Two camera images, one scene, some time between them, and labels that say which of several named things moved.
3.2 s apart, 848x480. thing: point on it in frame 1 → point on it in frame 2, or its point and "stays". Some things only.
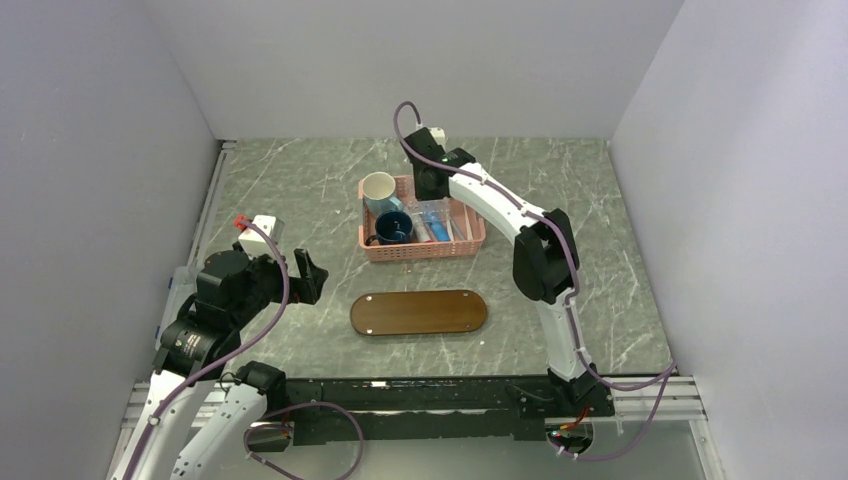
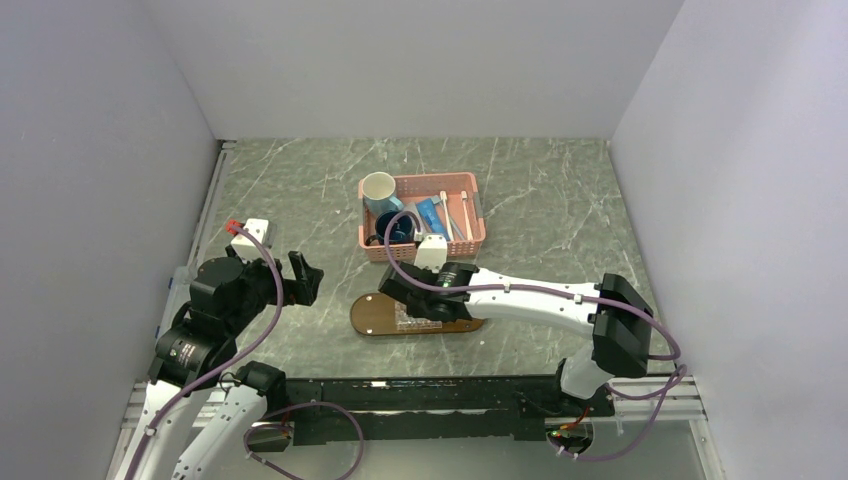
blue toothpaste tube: [438, 226] stays
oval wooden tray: [419, 313] stays
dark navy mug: [393, 228] stays
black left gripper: [302, 290] stays
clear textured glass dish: [431, 211] → [405, 322]
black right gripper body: [422, 191] → [421, 311]
